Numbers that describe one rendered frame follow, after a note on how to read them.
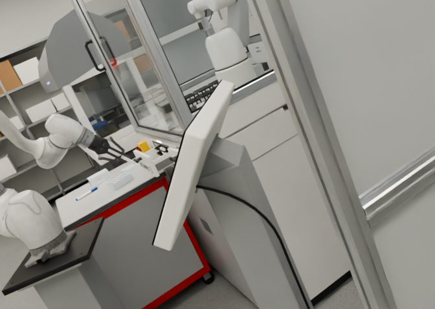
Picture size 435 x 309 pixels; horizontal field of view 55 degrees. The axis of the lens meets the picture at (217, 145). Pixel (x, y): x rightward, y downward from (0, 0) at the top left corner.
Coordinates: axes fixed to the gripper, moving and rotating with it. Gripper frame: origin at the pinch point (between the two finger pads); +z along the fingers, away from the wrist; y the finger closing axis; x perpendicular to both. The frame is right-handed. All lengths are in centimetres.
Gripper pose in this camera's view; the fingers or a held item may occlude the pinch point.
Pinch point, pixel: (128, 159)
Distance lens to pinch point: 213.5
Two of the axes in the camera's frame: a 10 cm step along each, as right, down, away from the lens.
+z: 7.9, 4.5, 4.1
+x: -4.1, -1.0, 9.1
